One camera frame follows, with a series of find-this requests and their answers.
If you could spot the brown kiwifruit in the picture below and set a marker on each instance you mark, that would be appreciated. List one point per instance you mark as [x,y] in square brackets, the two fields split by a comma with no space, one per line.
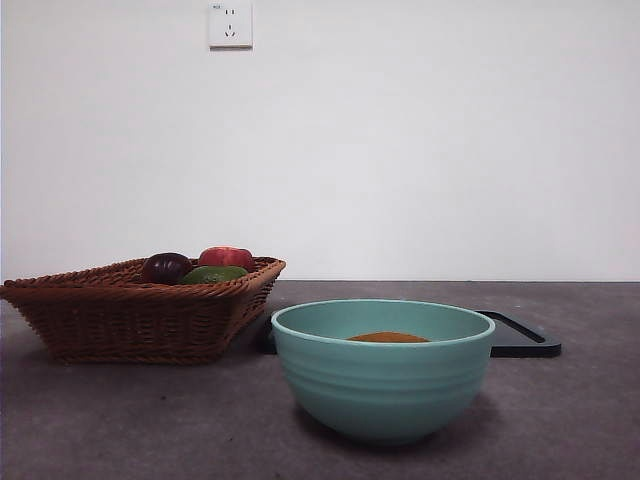
[387,337]

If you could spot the teal ribbed bowl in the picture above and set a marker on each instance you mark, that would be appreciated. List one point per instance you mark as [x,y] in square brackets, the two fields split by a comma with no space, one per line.
[382,390]

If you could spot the red apple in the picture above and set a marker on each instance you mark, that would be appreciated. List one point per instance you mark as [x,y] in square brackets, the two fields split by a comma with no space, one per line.
[225,257]

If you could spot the green fruit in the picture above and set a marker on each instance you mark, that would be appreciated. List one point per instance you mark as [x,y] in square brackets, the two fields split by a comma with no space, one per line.
[215,275]

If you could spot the dark purple fruit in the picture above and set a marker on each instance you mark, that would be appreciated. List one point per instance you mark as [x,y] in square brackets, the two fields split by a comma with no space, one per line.
[165,267]

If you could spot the brown wicker basket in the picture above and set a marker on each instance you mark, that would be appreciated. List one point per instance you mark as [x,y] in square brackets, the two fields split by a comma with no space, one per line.
[135,325]

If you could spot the black rectangular tray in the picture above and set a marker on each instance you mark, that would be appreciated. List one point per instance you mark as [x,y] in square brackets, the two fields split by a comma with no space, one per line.
[520,345]

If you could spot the white wall socket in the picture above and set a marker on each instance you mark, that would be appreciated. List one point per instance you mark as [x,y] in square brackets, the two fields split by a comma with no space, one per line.
[230,35]

